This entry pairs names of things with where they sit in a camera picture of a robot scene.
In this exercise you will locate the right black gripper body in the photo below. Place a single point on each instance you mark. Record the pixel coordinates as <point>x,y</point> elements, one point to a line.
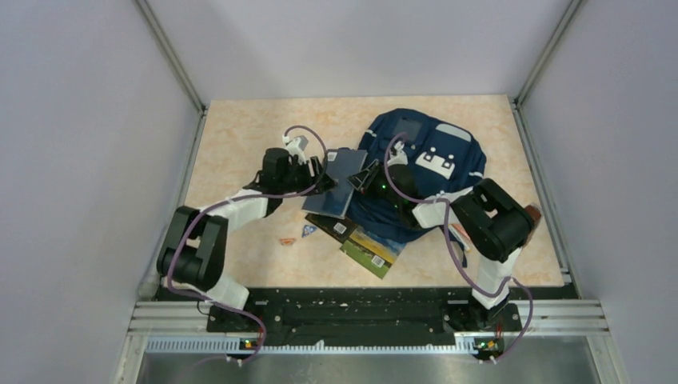
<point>380,187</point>

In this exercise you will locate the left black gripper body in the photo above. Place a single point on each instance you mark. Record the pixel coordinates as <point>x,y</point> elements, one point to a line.
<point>298,177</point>

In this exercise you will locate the dark blue hardcover book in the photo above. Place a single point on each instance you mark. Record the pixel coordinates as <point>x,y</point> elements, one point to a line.
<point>342,163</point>

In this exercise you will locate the navy blue student backpack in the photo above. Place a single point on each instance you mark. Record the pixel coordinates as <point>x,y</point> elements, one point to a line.
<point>442,157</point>

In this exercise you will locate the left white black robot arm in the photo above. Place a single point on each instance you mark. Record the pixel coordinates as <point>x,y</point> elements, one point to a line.
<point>192,256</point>

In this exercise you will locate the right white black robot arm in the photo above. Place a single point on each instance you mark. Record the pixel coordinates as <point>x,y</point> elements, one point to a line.
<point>484,215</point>

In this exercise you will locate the blue triangular eraser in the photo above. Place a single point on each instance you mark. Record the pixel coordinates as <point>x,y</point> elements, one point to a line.
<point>308,230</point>

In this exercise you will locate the black paperback book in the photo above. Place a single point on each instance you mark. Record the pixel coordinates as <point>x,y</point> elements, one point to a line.
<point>339,229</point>

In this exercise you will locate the blue landscape cover book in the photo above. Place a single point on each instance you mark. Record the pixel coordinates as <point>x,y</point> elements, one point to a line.
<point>373,252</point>

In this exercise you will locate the brown leather pouch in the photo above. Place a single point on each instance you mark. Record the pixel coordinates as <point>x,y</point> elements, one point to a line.
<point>535,213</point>

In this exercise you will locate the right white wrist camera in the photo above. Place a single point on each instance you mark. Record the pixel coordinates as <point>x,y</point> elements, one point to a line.
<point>397,156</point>

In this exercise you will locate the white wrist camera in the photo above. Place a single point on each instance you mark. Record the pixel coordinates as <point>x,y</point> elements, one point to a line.
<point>397,156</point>
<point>296,147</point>

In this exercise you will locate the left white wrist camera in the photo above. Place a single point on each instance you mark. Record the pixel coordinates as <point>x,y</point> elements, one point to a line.
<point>296,147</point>

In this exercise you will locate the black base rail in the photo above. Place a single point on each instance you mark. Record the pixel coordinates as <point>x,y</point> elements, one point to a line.
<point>364,316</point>

